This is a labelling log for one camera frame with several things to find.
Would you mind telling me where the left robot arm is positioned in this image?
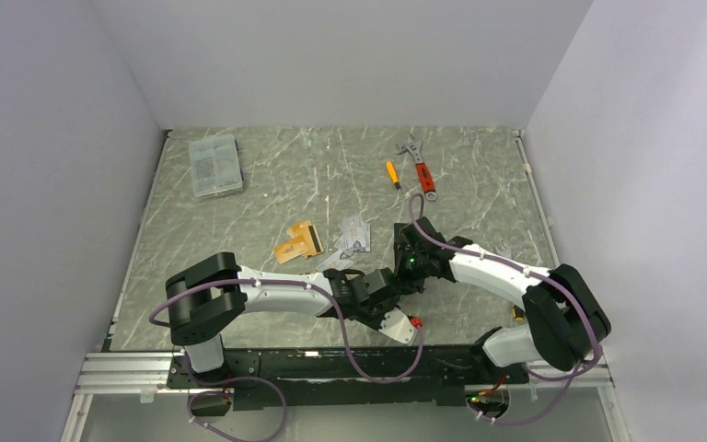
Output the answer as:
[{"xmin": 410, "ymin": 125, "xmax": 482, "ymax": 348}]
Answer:
[{"xmin": 157, "ymin": 252, "xmax": 424, "ymax": 387}]

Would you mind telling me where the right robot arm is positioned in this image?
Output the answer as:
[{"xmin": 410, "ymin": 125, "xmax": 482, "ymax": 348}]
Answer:
[{"xmin": 393, "ymin": 216, "xmax": 611, "ymax": 382}]

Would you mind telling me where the black card wallet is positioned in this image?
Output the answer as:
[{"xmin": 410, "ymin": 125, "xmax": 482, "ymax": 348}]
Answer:
[{"xmin": 393, "ymin": 222, "xmax": 422, "ymax": 247}]

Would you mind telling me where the gold card stack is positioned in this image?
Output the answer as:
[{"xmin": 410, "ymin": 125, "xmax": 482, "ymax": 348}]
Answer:
[{"xmin": 273, "ymin": 220, "xmax": 325, "ymax": 263}]

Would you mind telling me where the silver combination wrench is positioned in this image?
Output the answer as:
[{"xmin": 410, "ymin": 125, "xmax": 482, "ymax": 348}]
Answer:
[{"xmin": 495, "ymin": 243, "xmax": 513, "ymax": 259}]

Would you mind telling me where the red adjustable wrench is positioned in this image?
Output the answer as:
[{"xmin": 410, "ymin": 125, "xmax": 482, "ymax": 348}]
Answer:
[{"xmin": 397, "ymin": 135, "xmax": 437, "ymax": 202}]

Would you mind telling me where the black yellow screwdriver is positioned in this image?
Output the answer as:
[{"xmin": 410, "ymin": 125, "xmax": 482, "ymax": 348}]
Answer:
[{"xmin": 512, "ymin": 306, "xmax": 524, "ymax": 321}]

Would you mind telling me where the clear plastic parts box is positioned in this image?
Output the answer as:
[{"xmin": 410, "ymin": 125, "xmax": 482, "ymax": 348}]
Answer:
[{"xmin": 189, "ymin": 134, "xmax": 244, "ymax": 198}]

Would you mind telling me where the black aluminium base frame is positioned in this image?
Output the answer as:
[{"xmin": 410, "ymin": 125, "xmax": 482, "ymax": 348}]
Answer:
[{"xmin": 73, "ymin": 331, "xmax": 614, "ymax": 411}]

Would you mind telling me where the orange handle screwdriver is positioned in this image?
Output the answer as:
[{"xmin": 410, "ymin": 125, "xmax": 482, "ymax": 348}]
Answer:
[{"xmin": 386, "ymin": 161, "xmax": 404, "ymax": 195}]

